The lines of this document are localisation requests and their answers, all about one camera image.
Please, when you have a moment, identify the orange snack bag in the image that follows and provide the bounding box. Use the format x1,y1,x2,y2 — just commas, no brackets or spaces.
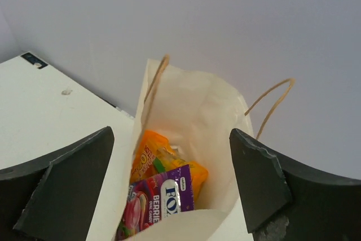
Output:
130,130,208,200

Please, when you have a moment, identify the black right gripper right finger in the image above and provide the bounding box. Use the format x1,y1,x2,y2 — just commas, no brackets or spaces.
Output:
230,129,360,240

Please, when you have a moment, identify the purple Fox's candy bag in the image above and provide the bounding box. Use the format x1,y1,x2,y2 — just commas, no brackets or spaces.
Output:
116,165,195,240

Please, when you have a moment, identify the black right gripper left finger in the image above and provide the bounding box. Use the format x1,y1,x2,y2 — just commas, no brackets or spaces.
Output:
1,126,115,241

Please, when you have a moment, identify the beige paper bag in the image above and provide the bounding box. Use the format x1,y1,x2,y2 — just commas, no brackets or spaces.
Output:
84,54,297,241

